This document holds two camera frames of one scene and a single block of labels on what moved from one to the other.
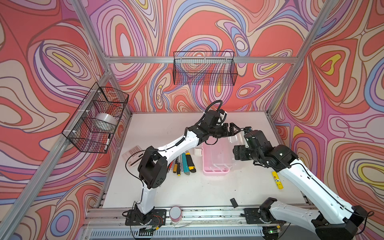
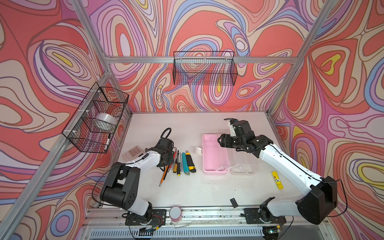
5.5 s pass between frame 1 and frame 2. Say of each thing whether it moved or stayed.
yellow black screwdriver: stayed
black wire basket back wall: stayed
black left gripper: moved
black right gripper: moved
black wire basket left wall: stayed
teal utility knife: stayed
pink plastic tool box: moved
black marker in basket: stayed
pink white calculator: stayed
